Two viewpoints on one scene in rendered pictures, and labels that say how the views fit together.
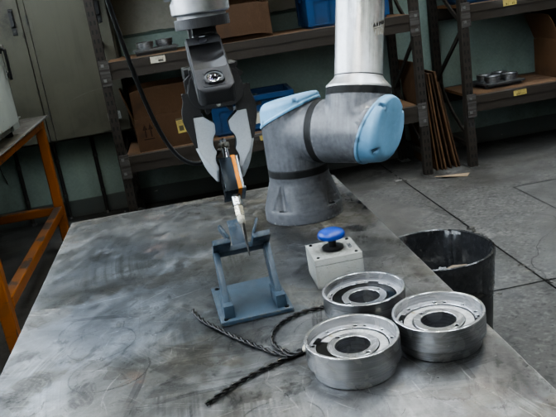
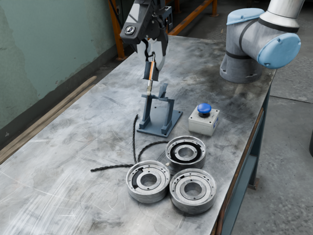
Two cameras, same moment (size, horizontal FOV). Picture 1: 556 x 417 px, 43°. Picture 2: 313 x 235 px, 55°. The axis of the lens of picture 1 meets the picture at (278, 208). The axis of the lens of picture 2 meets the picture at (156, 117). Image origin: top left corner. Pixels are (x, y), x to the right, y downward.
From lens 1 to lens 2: 0.54 m
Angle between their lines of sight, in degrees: 39
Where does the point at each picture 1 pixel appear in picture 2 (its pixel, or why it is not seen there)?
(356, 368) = (133, 195)
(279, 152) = (229, 41)
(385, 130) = (277, 54)
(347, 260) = (203, 124)
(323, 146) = (246, 49)
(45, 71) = not seen: outside the picture
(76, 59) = not seen: outside the picture
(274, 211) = (221, 68)
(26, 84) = not seen: outside the picture
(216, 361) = (116, 149)
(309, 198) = (237, 70)
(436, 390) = (159, 223)
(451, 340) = (181, 206)
